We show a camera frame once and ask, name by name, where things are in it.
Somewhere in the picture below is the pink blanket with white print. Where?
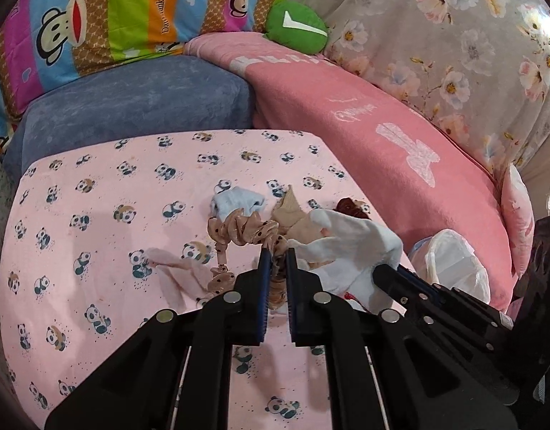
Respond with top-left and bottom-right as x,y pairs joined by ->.
183,31 -> 516,314

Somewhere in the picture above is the green round pillow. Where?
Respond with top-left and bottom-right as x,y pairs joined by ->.
265,1 -> 331,57

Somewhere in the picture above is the tan dotted scrunchie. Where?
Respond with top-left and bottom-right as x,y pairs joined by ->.
205,210 -> 298,311

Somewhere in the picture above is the grey floral quilt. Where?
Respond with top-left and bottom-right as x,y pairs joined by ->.
286,0 -> 550,184

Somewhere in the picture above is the white cloth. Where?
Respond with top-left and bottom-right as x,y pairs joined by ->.
286,208 -> 405,315

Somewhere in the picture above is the light blue sock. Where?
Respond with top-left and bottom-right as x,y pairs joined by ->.
210,190 -> 267,221

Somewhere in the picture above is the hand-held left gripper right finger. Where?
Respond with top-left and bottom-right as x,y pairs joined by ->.
286,247 -> 521,430

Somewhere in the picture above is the pink panda-print sheet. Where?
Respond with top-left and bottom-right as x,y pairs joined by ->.
0,129 -> 414,430

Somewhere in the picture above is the pale pink cloth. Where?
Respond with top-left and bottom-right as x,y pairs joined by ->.
145,247 -> 213,306

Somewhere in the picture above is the dark red velvet scrunchie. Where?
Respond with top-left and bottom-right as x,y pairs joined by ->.
335,197 -> 372,218

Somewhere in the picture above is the colourful monkey print pillow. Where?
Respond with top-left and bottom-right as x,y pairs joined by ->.
0,0 -> 300,153

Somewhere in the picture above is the bin with white bag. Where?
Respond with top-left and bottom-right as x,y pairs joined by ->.
409,228 -> 493,312

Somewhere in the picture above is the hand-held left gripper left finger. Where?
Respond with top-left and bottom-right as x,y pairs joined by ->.
44,247 -> 276,430

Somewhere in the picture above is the blue velvet cushion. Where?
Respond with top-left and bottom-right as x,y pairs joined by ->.
1,54 -> 254,184

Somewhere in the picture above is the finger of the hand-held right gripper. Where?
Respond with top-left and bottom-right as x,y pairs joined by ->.
398,265 -> 513,336
372,263 -> 496,354

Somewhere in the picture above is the beige cloth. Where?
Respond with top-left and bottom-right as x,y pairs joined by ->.
270,185 -> 329,256

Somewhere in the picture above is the small pink floral pillow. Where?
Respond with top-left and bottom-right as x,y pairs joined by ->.
499,163 -> 536,278

